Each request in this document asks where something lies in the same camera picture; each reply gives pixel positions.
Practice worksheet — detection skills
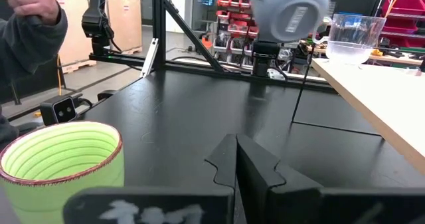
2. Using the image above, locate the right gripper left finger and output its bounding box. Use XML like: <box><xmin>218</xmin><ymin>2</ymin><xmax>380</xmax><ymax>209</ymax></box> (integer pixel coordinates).
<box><xmin>62</xmin><ymin>133</ymin><xmax>238</xmax><ymax>224</ymax></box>

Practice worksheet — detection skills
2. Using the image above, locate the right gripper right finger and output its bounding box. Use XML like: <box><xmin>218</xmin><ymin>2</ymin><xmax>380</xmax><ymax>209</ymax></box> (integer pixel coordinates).
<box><xmin>236</xmin><ymin>133</ymin><xmax>425</xmax><ymax>224</ymax></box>

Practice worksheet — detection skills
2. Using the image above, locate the clear glass cup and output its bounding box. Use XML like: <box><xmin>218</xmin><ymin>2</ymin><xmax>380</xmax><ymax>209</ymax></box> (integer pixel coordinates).
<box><xmin>311</xmin><ymin>13</ymin><xmax>388</xmax><ymax>66</ymax></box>

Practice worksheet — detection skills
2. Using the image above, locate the grey-blue ceramic mug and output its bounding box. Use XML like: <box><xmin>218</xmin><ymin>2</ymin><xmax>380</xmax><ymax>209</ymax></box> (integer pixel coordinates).
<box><xmin>238</xmin><ymin>0</ymin><xmax>332</xmax><ymax>45</ymax></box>

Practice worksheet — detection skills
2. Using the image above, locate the wooden shelf with black legs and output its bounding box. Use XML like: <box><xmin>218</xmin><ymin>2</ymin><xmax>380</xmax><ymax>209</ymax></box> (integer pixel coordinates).
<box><xmin>291</xmin><ymin>43</ymin><xmax>425</xmax><ymax>175</ymax></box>

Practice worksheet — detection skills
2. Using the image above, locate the green ribbed mug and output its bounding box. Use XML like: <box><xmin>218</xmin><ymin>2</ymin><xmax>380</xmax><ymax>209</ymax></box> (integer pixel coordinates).
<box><xmin>0</xmin><ymin>120</ymin><xmax>126</xmax><ymax>224</ymax></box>

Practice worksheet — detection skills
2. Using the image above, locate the plywood crate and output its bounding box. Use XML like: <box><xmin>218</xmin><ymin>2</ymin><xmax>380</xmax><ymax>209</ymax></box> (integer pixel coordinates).
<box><xmin>105</xmin><ymin>0</ymin><xmax>143</xmax><ymax>56</ymax></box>
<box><xmin>48</xmin><ymin>0</ymin><xmax>98</xmax><ymax>74</ymax></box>

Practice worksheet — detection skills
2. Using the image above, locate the person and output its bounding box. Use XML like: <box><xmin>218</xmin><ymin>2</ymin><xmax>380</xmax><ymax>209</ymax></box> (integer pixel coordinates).
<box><xmin>0</xmin><ymin>4</ymin><xmax>69</xmax><ymax>148</ymax></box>

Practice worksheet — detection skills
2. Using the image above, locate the rack of red bins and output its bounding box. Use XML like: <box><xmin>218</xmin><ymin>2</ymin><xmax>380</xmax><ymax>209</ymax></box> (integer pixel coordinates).
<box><xmin>380</xmin><ymin>0</ymin><xmax>425</xmax><ymax>49</ymax></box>
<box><xmin>212</xmin><ymin>0</ymin><xmax>263</xmax><ymax>68</ymax></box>

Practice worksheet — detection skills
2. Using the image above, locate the person's hand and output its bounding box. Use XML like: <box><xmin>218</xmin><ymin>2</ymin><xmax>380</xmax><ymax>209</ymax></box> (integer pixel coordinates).
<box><xmin>0</xmin><ymin>0</ymin><xmax>61</xmax><ymax>26</ymax></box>

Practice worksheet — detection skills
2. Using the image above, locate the black table-level camera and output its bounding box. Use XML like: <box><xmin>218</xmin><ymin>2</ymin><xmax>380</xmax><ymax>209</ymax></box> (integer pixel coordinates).
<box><xmin>39</xmin><ymin>94</ymin><xmax>80</xmax><ymax>127</ymax></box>

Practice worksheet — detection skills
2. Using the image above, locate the white metal bracket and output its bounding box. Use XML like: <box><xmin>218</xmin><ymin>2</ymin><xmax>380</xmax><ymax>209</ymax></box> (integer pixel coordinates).
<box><xmin>139</xmin><ymin>37</ymin><xmax>160</xmax><ymax>79</ymax></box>

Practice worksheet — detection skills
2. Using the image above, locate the black aluminium table frame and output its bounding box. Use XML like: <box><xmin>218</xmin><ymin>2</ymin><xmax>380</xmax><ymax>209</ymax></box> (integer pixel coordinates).
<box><xmin>88</xmin><ymin>0</ymin><xmax>336</xmax><ymax>92</ymax></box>

